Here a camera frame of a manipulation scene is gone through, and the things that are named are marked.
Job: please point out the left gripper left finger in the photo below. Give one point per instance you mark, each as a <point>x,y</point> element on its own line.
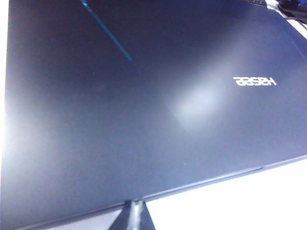
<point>126,218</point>

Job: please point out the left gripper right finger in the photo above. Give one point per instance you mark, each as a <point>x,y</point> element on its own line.
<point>144,218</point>

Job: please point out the black Hasee laptop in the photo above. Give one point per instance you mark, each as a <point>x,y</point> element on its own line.
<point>120,119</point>

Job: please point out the black desktop keyboard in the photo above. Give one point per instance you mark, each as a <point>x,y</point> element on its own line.
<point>260,2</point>

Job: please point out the black grey computer mouse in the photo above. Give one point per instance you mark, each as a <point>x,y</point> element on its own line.
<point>292,7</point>

